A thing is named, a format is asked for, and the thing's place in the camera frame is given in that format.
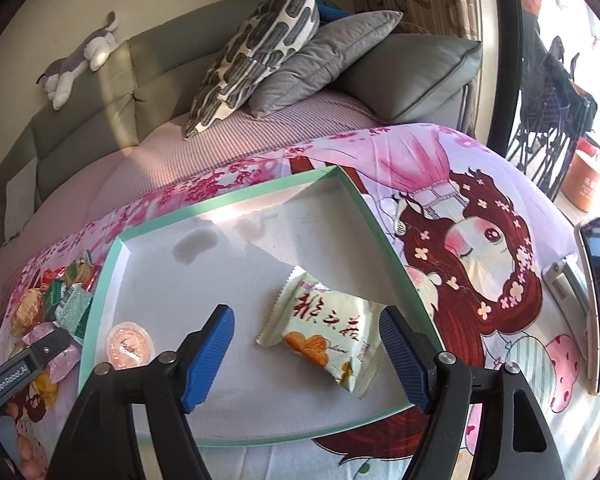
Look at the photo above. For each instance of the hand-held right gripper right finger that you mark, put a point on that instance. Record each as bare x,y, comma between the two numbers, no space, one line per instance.
405,360

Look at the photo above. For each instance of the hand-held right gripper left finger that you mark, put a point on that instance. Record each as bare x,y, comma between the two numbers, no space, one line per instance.
207,360

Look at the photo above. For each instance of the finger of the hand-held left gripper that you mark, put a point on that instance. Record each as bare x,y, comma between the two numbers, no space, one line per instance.
35,357

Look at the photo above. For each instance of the pile of assorted snack packets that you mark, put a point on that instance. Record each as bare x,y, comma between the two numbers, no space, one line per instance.
55,300

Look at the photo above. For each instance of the orange jelly cup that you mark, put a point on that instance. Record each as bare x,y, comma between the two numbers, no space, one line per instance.
129,345

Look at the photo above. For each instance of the cream snack packet orange print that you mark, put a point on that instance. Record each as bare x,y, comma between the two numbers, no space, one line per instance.
320,330

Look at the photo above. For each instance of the green-edged white cardboard tray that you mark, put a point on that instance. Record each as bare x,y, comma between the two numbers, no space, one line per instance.
220,260

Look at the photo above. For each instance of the light grey cushion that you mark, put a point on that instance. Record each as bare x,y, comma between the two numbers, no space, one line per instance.
20,195

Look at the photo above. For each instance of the pink cartoon printed blanket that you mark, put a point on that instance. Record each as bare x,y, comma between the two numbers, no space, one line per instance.
480,185

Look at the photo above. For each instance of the pink waffle sofa cover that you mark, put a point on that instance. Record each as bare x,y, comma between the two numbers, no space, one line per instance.
180,160

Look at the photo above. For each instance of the orange bucket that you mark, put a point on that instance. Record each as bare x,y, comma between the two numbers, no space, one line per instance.
582,180

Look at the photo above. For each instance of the grey and white plush toy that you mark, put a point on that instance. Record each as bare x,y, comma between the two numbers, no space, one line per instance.
75,67

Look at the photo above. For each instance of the black metal rack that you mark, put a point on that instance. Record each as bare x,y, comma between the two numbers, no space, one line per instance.
555,100

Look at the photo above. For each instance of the grey sofa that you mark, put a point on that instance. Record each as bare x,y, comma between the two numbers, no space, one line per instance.
170,60

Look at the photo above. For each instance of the plain grey pillow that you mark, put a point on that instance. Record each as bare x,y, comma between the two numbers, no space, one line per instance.
325,55

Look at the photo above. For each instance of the black and white patterned pillow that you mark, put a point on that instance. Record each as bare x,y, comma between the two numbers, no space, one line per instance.
260,45

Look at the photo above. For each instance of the blue cloth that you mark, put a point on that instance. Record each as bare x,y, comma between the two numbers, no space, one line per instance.
332,10

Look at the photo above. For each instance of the black door frame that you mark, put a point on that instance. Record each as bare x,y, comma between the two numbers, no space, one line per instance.
505,60

